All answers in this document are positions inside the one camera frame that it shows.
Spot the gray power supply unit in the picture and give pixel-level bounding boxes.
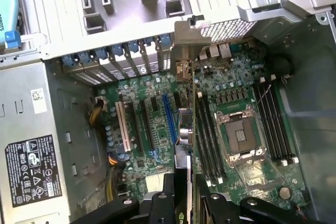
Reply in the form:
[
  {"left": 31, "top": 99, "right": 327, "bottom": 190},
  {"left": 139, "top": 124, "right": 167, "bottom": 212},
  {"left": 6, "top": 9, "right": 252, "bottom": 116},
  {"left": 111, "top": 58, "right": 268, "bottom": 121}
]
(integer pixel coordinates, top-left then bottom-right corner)
[{"left": 0, "top": 60, "right": 72, "bottom": 224}]

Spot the white motherboard connector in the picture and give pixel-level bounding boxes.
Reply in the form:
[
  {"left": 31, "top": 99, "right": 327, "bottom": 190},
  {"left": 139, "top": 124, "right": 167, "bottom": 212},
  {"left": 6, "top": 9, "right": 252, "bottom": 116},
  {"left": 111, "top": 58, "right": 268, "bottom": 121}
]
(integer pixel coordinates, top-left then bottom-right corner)
[{"left": 144, "top": 175, "right": 165, "bottom": 193}]

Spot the silver slot cover with logo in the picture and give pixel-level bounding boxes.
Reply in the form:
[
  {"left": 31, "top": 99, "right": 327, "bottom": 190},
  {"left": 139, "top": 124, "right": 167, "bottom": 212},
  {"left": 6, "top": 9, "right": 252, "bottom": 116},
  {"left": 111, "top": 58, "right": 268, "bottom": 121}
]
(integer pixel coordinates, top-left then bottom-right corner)
[{"left": 125, "top": 60, "right": 149, "bottom": 77}]

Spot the yellow black power cable bundle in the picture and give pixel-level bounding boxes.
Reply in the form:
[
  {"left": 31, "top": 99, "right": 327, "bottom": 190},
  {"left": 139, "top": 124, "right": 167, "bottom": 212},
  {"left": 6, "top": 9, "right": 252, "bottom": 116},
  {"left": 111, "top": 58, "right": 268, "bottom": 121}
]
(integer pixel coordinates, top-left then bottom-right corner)
[
  {"left": 106, "top": 152, "right": 127, "bottom": 204},
  {"left": 88, "top": 97, "right": 107, "bottom": 131}
]

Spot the gray metal PC case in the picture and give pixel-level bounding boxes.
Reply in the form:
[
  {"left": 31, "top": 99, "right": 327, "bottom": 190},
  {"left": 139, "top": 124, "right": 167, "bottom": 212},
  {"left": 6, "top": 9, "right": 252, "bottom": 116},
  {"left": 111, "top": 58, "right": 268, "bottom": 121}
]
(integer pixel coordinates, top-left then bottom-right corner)
[{"left": 0, "top": 0, "right": 336, "bottom": 224}]

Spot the blue plastic latch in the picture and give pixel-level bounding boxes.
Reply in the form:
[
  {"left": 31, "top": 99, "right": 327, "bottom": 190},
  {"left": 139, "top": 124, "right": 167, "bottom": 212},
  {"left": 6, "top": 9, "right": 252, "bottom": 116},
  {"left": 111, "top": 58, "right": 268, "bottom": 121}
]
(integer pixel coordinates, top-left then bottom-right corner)
[{"left": 4, "top": 30, "right": 21, "bottom": 49}]

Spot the white barcode sticker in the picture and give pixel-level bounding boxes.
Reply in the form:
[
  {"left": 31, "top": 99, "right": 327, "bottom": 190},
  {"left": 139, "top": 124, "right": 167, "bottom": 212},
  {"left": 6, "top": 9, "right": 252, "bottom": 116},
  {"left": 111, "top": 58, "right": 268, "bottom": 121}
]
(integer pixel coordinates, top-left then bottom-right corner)
[{"left": 30, "top": 87, "right": 49, "bottom": 114}]

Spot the green motherboard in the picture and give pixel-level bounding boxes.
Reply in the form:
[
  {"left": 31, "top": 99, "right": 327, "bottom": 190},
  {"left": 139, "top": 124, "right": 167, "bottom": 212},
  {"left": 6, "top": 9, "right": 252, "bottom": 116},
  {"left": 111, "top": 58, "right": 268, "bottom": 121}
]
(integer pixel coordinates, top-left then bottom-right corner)
[{"left": 96, "top": 37, "right": 310, "bottom": 209}]

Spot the silver CPU socket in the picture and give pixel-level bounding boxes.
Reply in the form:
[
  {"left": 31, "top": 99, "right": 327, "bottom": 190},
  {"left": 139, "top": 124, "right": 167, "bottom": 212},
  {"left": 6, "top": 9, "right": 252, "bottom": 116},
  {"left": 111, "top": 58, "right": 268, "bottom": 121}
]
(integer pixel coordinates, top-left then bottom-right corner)
[{"left": 214, "top": 104, "right": 268, "bottom": 166}]

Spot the blue expansion slot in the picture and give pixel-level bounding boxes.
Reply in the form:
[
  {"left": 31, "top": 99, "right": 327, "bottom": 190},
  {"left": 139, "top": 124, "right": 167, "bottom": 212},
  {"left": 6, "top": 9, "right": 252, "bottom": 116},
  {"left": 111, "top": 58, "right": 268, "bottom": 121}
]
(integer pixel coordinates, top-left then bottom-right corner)
[{"left": 162, "top": 92, "right": 176, "bottom": 146}]

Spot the black card retention latch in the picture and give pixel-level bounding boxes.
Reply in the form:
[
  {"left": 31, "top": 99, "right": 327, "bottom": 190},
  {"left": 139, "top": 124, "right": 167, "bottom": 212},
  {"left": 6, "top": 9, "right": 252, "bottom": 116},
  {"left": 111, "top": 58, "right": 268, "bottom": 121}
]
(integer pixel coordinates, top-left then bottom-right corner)
[{"left": 188, "top": 15, "right": 205, "bottom": 25}]

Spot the long black expansion slot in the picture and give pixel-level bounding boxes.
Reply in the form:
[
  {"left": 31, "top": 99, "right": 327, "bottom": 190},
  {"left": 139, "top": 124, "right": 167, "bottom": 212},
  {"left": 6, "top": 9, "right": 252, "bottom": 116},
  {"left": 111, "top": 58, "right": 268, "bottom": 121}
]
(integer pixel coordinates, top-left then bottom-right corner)
[{"left": 138, "top": 99, "right": 156, "bottom": 152}]

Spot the round coin cell battery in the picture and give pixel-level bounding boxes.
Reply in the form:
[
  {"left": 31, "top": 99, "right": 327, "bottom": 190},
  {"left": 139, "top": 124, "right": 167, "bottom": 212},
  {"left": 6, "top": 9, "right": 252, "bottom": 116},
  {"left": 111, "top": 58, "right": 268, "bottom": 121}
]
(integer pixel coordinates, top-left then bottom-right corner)
[{"left": 279, "top": 186, "right": 292, "bottom": 200}]

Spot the black RAM slot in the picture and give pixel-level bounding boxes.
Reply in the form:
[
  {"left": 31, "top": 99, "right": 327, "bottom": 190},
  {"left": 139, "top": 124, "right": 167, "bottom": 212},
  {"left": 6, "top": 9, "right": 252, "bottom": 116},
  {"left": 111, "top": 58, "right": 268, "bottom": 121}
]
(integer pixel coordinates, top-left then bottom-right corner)
[
  {"left": 201, "top": 94, "right": 220, "bottom": 185},
  {"left": 198, "top": 93, "right": 216, "bottom": 186},
  {"left": 204, "top": 95, "right": 224, "bottom": 184},
  {"left": 267, "top": 74, "right": 299, "bottom": 164},
  {"left": 257, "top": 82, "right": 287, "bottom": 166},
  {"left": 262, "top": 77, "right": 293, "bottom": 165},
  {"left": 252, "top": 81, "right": 280, "bottom": 165},
  {"left": 196, "top": 92, "right": 213, "bottom": 187}
]

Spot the black case fan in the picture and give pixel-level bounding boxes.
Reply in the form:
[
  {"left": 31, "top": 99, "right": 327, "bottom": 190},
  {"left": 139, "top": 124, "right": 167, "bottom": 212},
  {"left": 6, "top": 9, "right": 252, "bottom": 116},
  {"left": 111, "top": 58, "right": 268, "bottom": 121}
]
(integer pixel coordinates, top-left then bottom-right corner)
[{"left": 269, "top": 55, "right": 297, "bottom": 79}]

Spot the white expansion slot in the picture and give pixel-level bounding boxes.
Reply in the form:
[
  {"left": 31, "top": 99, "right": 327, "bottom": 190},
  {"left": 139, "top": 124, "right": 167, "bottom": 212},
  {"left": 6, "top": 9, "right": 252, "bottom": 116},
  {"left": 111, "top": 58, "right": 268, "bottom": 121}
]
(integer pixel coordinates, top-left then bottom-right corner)
[{"left": 114, "top": 100, "right": 132, "bottom": 153}]

